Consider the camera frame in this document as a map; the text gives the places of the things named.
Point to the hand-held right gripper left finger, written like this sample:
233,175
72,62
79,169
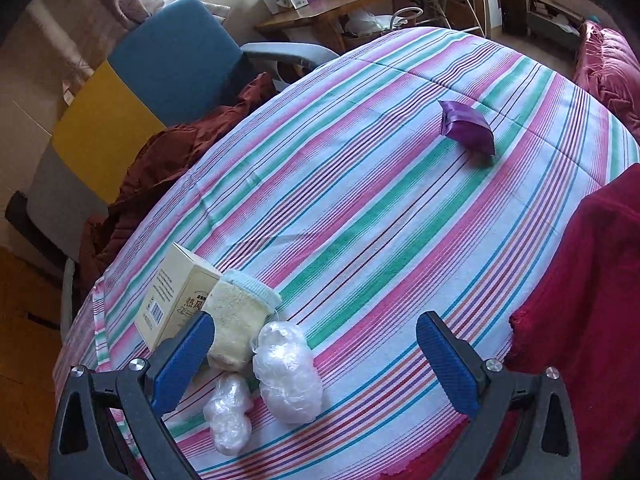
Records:
180,365

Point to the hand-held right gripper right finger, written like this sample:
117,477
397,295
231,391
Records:
447,360

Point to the small clear plastic wrap ball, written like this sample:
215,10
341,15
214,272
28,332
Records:
227,415

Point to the cream fuzzy sock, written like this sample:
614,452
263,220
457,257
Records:
235,315

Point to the large cream carton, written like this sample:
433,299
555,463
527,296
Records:
170,285

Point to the large clear plastic wrap ball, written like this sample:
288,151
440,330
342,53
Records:
287,370

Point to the red blanket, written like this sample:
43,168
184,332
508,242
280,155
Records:
590,310

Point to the brown jacket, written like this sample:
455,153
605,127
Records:
160,170

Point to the purple foil packet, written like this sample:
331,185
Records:
465,125

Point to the blue yellow grey chair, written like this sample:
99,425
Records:
170,60

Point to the pink velvet quilt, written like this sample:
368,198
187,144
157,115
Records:
610,70

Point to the white plastic bag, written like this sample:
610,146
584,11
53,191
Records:
367,22

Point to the patterned curtain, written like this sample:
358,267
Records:
75,20

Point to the wooden desk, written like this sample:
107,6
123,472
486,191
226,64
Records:
325,12

